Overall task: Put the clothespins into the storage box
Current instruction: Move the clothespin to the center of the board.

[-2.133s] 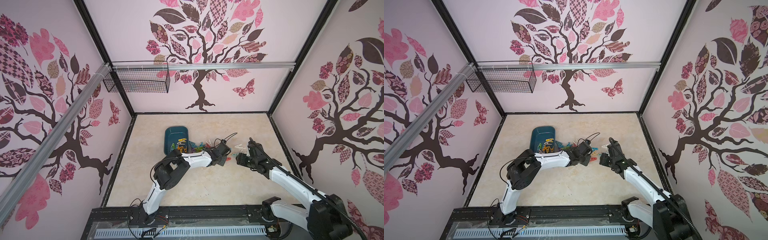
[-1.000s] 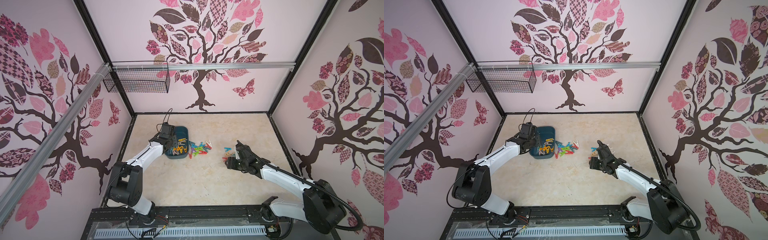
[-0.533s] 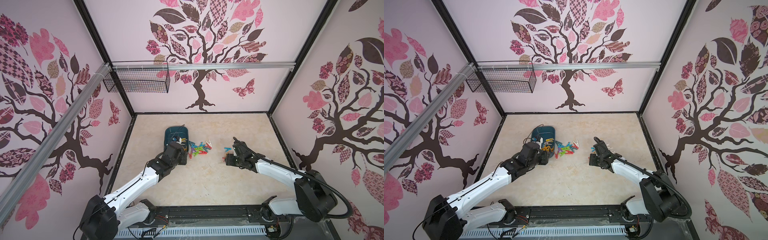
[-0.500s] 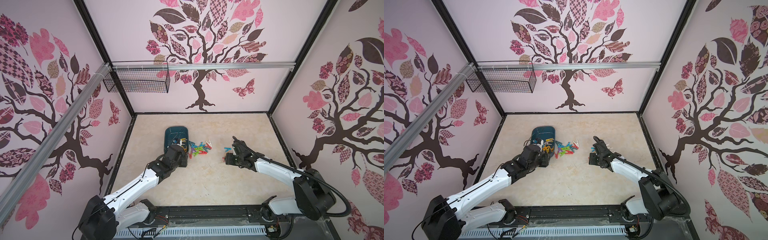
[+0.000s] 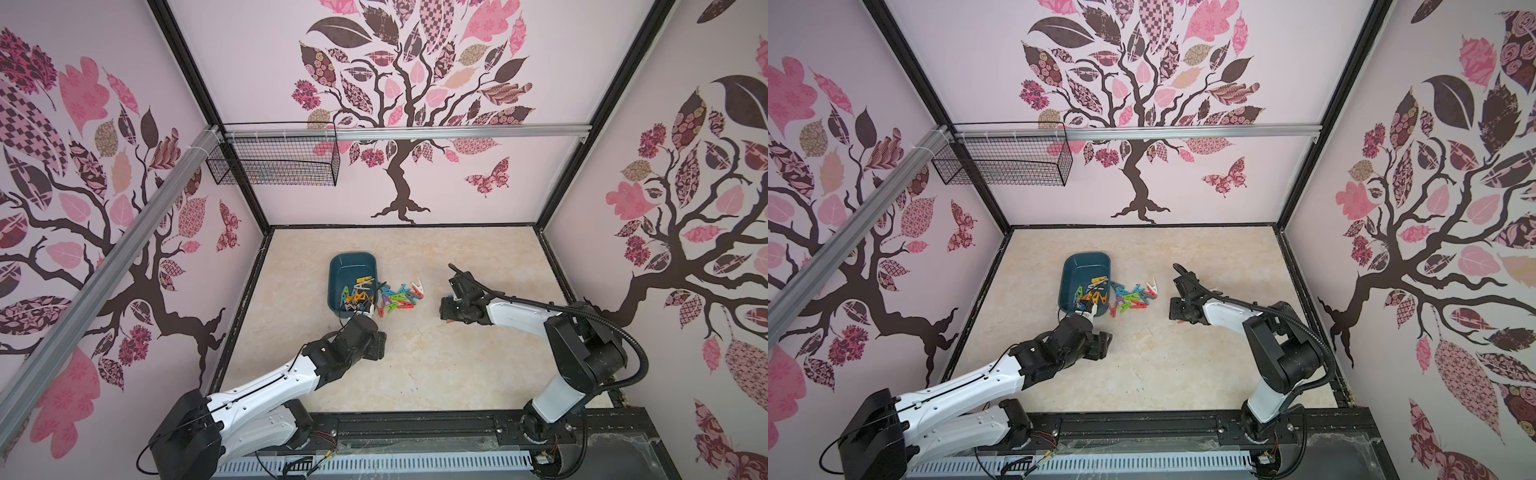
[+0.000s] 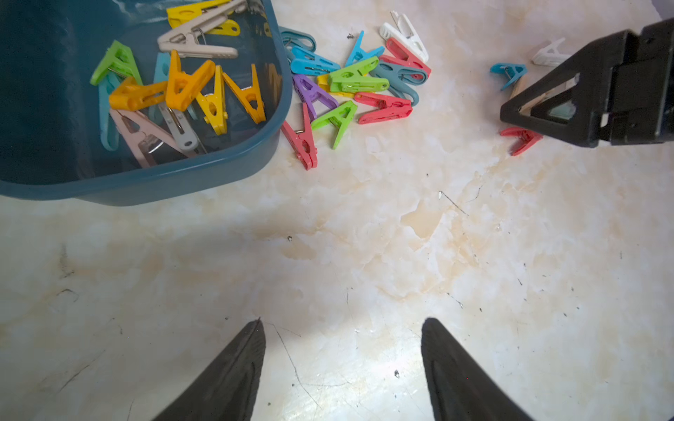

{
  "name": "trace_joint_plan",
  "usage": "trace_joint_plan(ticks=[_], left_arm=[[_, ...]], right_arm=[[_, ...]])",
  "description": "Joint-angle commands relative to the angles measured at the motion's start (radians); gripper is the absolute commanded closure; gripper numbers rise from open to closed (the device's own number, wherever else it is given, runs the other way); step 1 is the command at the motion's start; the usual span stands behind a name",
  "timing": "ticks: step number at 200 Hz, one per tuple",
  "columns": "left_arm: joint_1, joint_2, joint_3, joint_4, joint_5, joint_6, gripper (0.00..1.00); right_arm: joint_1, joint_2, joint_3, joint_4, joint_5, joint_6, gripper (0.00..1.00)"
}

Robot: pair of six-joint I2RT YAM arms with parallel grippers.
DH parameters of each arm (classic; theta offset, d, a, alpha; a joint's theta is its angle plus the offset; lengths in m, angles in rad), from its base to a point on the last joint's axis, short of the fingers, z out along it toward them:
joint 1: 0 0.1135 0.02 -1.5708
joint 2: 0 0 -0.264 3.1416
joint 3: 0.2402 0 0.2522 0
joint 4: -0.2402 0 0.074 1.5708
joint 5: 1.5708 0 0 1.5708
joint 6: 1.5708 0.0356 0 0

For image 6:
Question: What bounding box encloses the blue clothespin in pile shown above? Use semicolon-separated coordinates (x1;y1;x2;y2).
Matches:
345;31;385;67

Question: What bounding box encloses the blue clothespin in box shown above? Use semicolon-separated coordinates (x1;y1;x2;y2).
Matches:
98;73;121;152

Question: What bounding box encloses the slate clothespin in pile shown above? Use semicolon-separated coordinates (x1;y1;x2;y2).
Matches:
370;61;428;106

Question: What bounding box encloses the orange clothespin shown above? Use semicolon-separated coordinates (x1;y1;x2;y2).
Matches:
222;64;267;124
165;50;216;112
109;77;168;112

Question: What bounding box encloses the dark teal clothespin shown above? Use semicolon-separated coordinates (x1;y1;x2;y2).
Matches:
279;26;317;52

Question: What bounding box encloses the green clothespin in pile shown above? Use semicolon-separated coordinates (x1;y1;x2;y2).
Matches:
328;56;390;93

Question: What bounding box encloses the crimson clothespin beside white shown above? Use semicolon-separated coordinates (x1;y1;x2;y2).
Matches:
379;38;432;76

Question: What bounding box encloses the yellow clothespin in box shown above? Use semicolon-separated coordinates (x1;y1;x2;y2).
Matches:
166;0;242;38

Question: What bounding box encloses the purple clothespin in pile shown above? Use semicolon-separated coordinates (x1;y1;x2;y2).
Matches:
292;75;340;121

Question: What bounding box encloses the beige clothespin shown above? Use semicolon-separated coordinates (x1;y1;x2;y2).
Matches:
510;75;529;99

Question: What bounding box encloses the green clothespin in box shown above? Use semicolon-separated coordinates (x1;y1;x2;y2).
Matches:
90;40;142;86

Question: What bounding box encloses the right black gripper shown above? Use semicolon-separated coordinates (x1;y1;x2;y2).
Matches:
500;19;673;147

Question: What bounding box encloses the yellow clothespin in pile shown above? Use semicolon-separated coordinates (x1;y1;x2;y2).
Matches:
316;74;355;99

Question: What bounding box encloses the pale pink clothespin box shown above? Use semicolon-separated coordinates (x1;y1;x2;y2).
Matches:
109;109;197;168

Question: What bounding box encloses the blue clothespin right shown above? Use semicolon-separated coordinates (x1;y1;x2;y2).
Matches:
490;63;528;91

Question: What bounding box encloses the dark teal storage box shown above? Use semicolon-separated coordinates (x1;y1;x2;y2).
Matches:
1;1;292;206

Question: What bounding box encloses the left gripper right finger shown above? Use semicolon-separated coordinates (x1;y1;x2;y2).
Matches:
421;318;531;420

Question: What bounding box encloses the red clothespin near box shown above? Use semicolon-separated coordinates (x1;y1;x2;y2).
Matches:
281;103;318;170

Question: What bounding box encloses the white clothespin top pile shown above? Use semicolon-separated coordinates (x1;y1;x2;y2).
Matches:
379;11;429;63

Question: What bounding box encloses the red clothespin in pile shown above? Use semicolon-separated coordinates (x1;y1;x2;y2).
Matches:
354;92;413;125

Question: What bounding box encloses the pink clothespin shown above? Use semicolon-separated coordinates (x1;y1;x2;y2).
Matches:
500;126;543;156

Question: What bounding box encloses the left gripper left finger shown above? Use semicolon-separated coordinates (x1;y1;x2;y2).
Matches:
156;319;266;420

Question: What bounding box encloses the grey clothespin lower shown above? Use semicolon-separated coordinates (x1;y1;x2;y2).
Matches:
158;103;200;153

